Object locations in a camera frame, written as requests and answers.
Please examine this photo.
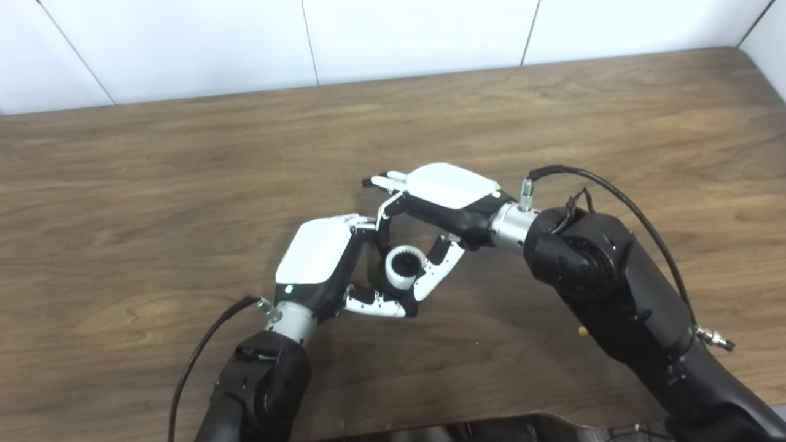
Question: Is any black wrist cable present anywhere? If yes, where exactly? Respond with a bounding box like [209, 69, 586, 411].
[521, 165, 736, 352]
[168, 295, 274, 442]

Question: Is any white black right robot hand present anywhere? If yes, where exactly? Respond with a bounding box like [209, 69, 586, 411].
[362, 163, 518, 303]

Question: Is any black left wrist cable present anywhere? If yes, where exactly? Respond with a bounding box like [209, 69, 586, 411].
[168, 295, 274, 442]

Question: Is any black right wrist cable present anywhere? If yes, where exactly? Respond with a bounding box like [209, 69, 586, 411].
[521, 165, 736, 352]

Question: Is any white ring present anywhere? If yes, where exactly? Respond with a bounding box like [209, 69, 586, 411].
[385, 244, 429, 291]

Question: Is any black robot torso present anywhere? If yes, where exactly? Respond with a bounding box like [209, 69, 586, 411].
[316, 412, 679, 442]

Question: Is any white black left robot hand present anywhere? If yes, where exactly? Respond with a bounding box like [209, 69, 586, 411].
[273, 214, 419, 323]

